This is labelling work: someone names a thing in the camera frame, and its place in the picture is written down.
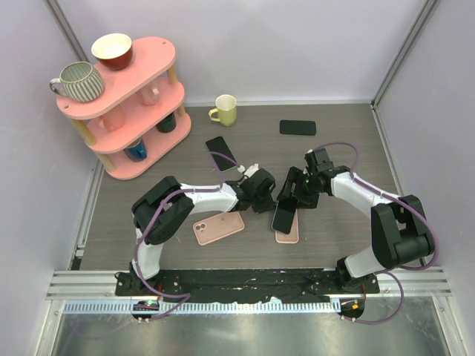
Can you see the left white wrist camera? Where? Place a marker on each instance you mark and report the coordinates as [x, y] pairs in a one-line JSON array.
[[248, 172]]

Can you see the white cable duct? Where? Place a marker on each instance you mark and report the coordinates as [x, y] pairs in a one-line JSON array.
[[145, 307]]

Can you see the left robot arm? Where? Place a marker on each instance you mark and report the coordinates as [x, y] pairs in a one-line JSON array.
[[160, 212]]

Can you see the pink mug shelf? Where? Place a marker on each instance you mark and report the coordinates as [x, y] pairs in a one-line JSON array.
[[113, 120], [149, 95]]

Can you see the pink mug middle shelf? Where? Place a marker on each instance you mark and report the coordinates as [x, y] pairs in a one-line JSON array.
[[113, 120]]

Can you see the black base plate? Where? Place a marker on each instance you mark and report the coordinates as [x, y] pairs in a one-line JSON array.
[[250, 286]]

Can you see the blue mug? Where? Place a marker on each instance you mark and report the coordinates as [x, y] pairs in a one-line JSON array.
[[136, 151]]

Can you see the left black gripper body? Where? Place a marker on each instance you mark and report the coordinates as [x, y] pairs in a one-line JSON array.
[[259, 197]]

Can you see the black phone face up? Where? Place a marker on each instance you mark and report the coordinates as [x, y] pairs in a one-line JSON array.
[[222, 156]]

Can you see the pink mug upper shelf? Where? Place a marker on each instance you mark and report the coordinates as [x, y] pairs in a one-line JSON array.
[[149, 95]]

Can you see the pink phone case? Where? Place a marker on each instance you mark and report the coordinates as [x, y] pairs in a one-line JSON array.
[[217, 227], [292, 237]]

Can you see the red bowl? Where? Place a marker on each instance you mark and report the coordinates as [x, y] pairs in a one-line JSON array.
[[114, 51]]

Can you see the aluminium rail frame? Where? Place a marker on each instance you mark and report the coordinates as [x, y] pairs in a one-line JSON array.
[[88, 285]]

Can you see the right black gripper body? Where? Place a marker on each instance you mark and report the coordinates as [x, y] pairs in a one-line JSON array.
[[310, 197]]

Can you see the pink three-tier shelf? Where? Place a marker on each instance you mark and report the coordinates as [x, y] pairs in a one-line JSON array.
[[152, 64]]

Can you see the yellow mug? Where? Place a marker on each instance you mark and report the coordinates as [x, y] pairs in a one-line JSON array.
[[225, 111]]

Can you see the grey striped mug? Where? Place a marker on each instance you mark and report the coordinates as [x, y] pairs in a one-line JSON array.
[[79, 81]]

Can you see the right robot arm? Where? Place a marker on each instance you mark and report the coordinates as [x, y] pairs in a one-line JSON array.
[[399, 230]]

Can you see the dark green mug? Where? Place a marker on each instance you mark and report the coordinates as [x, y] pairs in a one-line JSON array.
[[167, 125]]

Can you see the black phone case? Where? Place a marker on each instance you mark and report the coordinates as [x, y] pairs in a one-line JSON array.
[[297, 127]]

